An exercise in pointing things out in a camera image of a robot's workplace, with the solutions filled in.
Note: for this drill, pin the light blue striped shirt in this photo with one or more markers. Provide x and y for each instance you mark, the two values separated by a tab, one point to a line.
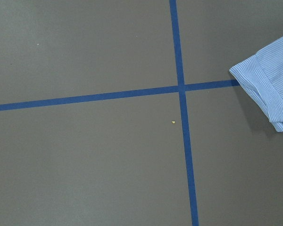
261	76

